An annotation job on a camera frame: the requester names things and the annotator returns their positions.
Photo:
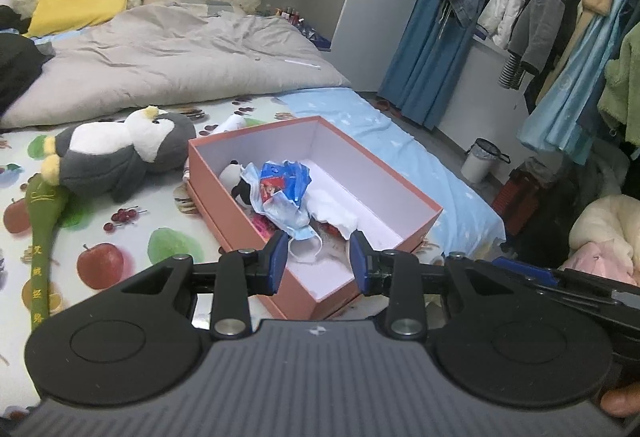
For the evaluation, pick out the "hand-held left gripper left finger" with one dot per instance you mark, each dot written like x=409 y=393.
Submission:
x=280 y=262

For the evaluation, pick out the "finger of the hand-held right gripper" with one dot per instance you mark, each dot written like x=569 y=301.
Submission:
x=525 y=269

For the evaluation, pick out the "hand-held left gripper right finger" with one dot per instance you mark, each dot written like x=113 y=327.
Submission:
x=357 y=262

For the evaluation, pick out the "white face mask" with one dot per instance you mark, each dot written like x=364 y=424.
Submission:
x=306 y=249

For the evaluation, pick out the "pink yellow toy bird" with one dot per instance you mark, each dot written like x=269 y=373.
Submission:
x=262 y=224

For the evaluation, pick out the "blue face mask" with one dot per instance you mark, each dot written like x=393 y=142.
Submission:
x=285 y=217

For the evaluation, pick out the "white textured wipe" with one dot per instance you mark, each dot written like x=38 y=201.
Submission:
x=335 y=214

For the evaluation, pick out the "orange cardboard box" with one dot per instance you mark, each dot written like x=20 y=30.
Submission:
x=370 y=182

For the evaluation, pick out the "blue plastic packet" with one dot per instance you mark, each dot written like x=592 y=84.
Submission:
x=280 y=179

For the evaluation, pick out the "panda plush toy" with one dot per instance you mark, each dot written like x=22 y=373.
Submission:
x=231 y=174

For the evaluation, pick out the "person's right hand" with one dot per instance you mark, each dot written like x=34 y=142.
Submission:
x=620 y=399

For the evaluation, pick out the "dark cloth pile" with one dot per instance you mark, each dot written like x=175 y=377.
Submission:
x=560 y=207

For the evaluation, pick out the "dark red stool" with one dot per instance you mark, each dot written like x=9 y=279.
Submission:
x=515 y=197

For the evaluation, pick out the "pink cloth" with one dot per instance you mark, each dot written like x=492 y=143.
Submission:
x=600 y=259

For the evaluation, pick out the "cream fluffy blanket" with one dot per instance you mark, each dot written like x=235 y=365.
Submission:
x=610 y=222

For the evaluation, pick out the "white trash bin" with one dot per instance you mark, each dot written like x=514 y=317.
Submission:
x=477 y=164

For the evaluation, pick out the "white tube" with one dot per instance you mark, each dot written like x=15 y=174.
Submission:
x=232 y=122

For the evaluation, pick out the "hanging light blue dress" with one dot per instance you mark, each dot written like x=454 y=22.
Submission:
x=575 y=92

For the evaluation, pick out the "fruit print tablecloth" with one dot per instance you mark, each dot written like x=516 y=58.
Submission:
x=90 y=227

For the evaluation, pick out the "grey white penguin plush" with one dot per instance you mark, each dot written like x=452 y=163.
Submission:
x=100 y=162

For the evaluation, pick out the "green fleece garment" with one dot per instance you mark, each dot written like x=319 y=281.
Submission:
x=625 y=82

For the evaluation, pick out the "grey duvet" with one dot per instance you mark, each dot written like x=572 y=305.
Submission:
x=175 y=57

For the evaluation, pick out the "row of small bottles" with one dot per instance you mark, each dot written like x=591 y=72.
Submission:
x=300 y=24

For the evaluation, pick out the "green plush massage hammer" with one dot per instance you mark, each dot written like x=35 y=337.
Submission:
x=42 y=217

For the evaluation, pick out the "grey wardrobe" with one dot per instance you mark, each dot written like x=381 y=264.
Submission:
x=370 y=17

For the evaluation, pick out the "hanging grey striped sweater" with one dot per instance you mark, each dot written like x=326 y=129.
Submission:
x=545 y=17

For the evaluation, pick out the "yellow pillow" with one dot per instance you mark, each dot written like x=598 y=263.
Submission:
x=75 y=9

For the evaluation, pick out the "black jacket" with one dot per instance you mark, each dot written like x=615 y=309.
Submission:
x=17 y=62

